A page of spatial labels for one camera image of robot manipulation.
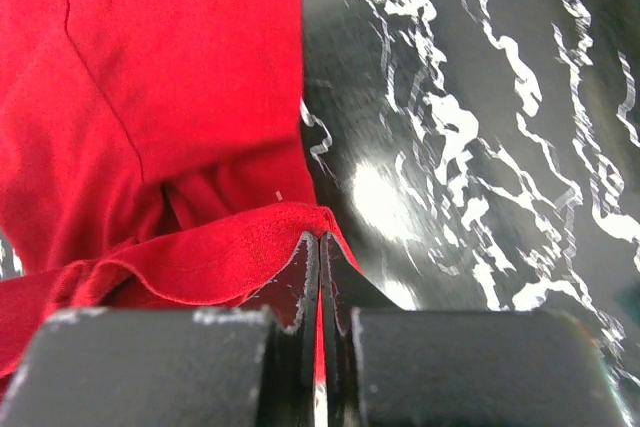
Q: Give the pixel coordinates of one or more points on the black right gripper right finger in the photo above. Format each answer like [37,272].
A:
[386,366]

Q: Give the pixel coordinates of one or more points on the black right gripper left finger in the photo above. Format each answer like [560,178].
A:
[247,366]

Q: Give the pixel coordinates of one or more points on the red t-shirt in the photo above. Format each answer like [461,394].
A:
[150,155]

